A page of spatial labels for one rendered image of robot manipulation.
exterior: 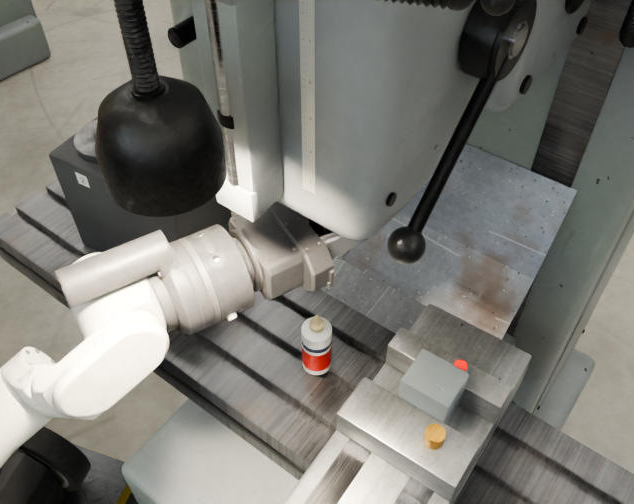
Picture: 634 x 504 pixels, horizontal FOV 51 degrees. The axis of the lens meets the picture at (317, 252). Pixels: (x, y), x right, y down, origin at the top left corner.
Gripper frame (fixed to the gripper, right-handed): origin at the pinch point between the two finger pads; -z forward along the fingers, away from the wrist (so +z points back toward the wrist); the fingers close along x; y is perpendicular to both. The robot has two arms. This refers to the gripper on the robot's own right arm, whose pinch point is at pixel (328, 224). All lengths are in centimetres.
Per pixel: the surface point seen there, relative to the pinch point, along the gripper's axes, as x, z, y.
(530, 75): -6.5, -16.8, -15.9
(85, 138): 39.8, 15.3, 9.4
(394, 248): -14.4, 3.4, -11.8
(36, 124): 214, 9, 122
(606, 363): 7, -106, 121
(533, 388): -7, -43, 61
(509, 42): -10.8, -8.0, -23.9
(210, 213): 25.3, 3.8, 17.8
